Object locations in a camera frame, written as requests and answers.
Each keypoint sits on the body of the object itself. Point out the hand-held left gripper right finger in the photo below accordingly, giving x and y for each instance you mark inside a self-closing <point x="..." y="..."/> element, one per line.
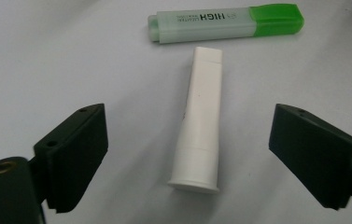
<point x="313" y="155"/>

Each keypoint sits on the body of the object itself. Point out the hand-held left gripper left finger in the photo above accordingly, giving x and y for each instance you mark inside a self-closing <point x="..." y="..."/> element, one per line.
<point x="77" y="155"/>

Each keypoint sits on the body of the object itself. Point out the white glue stick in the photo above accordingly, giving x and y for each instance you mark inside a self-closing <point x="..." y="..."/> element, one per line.
<point x="200" y="124"/>

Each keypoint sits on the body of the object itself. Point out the green highlighter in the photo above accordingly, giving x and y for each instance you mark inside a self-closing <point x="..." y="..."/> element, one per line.
<point x="214" y="25"/>

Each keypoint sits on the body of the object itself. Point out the white table cover sheet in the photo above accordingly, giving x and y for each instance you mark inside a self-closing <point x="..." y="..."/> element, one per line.
<point x="39" y="46"/>

